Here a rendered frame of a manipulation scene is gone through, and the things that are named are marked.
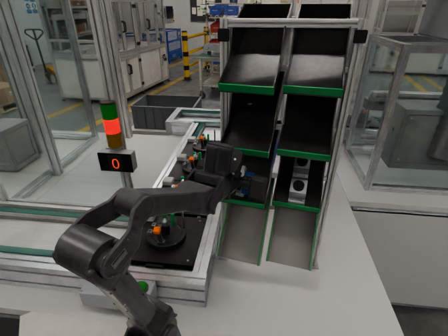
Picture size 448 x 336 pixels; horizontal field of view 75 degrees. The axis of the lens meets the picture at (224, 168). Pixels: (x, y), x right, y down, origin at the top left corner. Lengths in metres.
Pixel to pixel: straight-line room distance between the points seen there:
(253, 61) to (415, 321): 1.93
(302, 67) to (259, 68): 0.11
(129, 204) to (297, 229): 0.66
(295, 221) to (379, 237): 0.83
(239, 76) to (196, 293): 0.64
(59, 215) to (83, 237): 0.97
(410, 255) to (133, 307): 1.57
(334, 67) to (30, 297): 1.14
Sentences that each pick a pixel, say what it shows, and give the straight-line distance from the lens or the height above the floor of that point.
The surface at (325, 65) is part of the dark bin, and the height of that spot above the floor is 1.56.
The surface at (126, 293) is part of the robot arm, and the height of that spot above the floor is 1.33.
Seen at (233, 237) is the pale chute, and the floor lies 1.04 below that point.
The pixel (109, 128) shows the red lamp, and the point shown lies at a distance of 1.05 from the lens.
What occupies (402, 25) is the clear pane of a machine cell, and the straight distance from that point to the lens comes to 9.61.
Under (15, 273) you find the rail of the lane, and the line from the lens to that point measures 1.22.
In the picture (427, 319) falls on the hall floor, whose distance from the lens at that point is 2.39.
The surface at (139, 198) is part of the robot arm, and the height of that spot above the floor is 1.46.
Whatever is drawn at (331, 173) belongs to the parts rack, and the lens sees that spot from 0.93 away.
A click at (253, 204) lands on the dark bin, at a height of 1.20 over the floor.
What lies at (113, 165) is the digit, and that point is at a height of 1.20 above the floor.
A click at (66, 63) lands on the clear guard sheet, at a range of 1.11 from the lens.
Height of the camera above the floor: 1.69
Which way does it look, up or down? 29 degrees down
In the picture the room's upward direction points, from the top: straight up
